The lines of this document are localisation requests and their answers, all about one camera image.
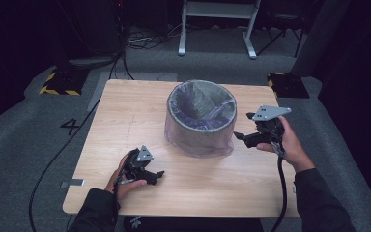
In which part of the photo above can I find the black yellow striped base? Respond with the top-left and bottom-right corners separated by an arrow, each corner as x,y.
39,67 -> 90,97
267,72 -> 310,99

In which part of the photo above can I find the person's black clothing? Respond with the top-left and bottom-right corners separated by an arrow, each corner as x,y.
123,216 -> 265,232

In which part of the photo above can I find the person's left hand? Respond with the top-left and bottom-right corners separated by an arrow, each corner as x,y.
105,151 -> 149,201

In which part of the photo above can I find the bundle of floor cables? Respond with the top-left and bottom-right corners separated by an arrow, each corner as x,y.
125,24 -> 182,50

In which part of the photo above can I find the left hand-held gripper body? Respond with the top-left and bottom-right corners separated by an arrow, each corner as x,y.
122,144 -> 157,182

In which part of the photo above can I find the person's right hand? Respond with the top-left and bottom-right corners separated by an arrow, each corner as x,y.
255,115 -> 316,174

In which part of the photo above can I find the black tripod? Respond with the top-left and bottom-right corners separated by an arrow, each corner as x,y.
256,27 -> 304,58

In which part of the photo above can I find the green plastic bin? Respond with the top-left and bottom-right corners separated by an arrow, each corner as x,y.
165,79 -> 239,158

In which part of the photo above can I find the grey column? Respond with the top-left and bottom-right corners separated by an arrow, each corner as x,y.
291,0 -> 352,77

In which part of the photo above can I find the left hand-held gripper cable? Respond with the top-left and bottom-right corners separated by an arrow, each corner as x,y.
111,173 -> 126,223

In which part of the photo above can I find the hand-held gripper cable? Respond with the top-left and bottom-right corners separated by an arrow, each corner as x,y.
111,173 -> 126,223
269,141 -> 289,232

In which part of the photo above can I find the long black floor cable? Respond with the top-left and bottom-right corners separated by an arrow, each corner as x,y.
28,98 -> 101,232

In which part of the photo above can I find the purple plastic bag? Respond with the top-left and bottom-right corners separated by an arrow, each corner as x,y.
163,79 -> 239,160

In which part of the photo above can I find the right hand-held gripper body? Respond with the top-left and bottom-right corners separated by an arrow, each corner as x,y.
244,104 -> 293,149

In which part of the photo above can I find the right hand-held gripper cable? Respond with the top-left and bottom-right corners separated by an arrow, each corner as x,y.
269,141 -> 289,232

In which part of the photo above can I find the white metal desk frame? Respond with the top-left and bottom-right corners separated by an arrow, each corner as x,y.
178,0 -> 262,60

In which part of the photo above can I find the grey tape strip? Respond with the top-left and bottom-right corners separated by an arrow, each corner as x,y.
60,178 -> 86,189

